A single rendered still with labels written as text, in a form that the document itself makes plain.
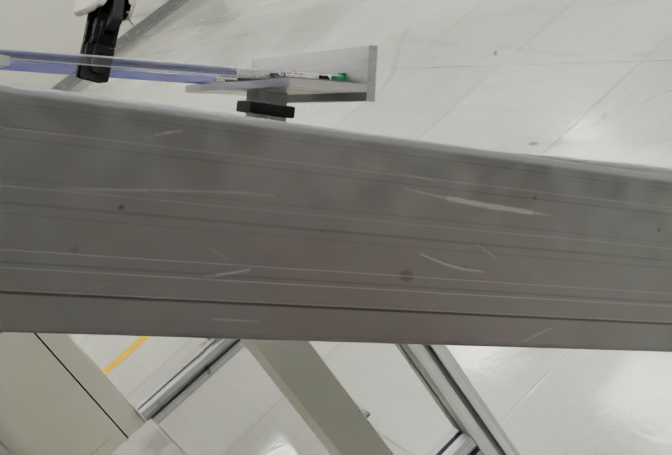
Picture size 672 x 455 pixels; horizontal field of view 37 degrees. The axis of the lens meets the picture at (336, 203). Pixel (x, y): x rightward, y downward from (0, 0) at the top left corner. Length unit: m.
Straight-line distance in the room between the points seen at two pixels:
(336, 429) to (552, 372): 0.55
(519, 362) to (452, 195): 1.56
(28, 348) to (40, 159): 1.53
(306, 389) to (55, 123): 1.09
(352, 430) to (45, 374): 0.63
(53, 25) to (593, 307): 8.23
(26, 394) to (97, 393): 0.12
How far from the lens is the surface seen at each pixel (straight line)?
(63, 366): 1.81
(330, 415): 1.36
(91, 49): 1.17
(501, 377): 1.85
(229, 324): 0.28
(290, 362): 1.31
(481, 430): 1.24
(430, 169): 0.30
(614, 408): 1.66
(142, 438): 1.02
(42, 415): 1.82
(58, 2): 8.53
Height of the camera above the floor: 1.05
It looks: 21 degrees down
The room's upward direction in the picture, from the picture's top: 35 degrees counter-clockwise
